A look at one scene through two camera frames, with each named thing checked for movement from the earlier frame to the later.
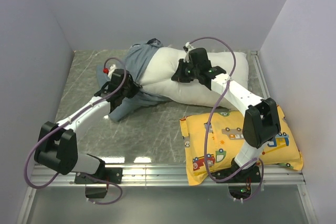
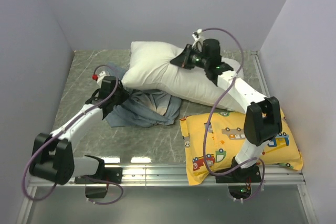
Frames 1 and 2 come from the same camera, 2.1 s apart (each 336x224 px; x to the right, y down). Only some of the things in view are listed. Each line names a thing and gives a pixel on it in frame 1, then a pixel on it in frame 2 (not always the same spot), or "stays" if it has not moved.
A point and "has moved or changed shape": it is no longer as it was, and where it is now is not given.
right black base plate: (249, 175) stays
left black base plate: (113, 174) stays
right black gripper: (180, 76) to (182, 60)
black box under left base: (95, 192) stays
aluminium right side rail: (260, 74) stays
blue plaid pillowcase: (133, 62) to (144, 108)
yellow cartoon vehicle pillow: (226, 140) stays
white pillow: (156, 78) has moved or changed shape
